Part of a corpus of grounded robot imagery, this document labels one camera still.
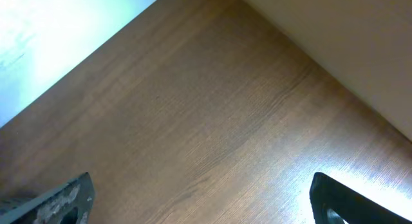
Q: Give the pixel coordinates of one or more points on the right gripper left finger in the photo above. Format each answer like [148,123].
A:
[69,203]

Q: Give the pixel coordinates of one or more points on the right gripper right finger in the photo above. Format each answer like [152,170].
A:
[333,202]

